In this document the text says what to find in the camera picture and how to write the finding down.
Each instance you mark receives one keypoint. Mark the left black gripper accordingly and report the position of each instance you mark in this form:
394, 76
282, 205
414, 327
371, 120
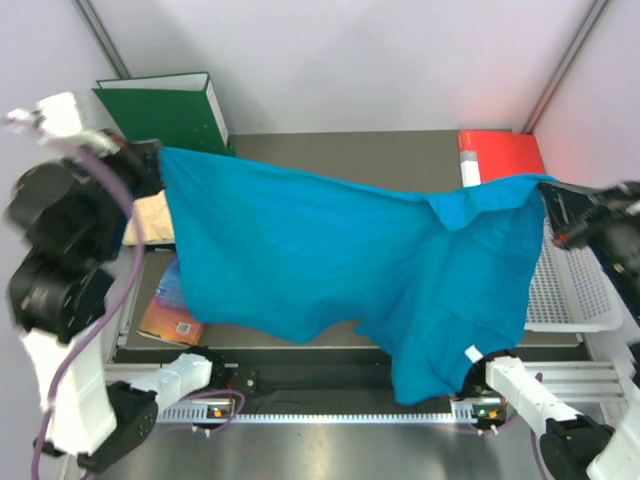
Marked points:
146, 158

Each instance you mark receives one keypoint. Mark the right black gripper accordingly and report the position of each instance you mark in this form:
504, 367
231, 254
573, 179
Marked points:
573, 211

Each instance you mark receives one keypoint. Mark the blue t shirt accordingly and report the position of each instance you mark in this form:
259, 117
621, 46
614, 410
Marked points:
437, 281

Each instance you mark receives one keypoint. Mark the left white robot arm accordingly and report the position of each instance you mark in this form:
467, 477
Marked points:
74, 212

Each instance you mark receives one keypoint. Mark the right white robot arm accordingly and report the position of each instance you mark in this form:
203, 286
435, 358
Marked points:
573, 445

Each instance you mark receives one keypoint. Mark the folded cream t shirt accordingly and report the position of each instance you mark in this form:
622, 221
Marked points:
155, 219

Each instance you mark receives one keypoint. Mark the white plastic basket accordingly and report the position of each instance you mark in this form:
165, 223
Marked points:
569, 293

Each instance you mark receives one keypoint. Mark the red folder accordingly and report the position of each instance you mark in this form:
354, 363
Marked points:
487, 156

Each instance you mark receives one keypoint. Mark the colourful book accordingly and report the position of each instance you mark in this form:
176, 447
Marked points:
167, 318

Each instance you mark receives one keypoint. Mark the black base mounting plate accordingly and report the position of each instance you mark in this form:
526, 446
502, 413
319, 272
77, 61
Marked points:
254, 380

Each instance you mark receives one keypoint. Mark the green ring binder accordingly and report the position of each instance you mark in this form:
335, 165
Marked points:
180, 110

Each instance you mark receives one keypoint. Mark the aluminium rail frame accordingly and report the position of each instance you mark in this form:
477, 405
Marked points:
580, 382

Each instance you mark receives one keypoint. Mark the white slotted cable duct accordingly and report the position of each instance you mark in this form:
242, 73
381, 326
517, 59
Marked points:
205, 413

